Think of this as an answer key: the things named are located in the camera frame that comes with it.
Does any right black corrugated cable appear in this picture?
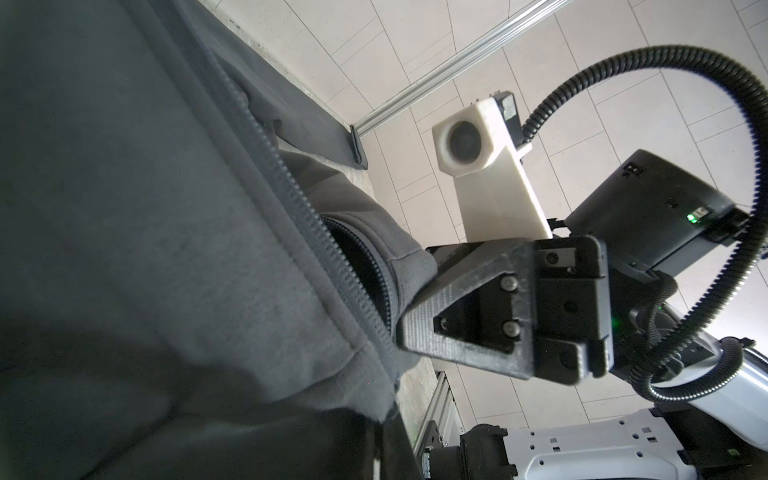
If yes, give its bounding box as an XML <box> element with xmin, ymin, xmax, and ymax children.
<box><xmin>519</xmin><ymin>45</ymin><xmax>768</xmax><ymax>404</ymax></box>

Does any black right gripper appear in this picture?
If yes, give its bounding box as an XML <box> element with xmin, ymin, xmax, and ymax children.
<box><xmin>397</xmin><ymin>235</ymin><xmax>614</xmax><ymax>386</ymax></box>

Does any aluminium right corner post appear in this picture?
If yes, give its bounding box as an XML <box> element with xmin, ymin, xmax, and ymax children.
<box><xmin>350</xmin><ymin>0</ymin><xmax>570</xmax><ymax>136</ymax></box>

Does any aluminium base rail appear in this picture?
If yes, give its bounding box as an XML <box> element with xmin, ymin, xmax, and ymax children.
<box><xmin>413</xmin><ymin>371</ymin><xmax>464</xmax><ymax>457</ymax></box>

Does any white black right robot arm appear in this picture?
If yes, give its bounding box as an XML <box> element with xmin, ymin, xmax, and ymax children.
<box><xmin>398</xmin><ymin>150</ymin><xmax>767</xmax><ymax>479</ymax></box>

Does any dark grey zip jacket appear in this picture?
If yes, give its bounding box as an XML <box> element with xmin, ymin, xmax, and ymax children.
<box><xmin>1</xmin><ymin>1</ymin><xmax>436</xmax><ymax>479</ymax></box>

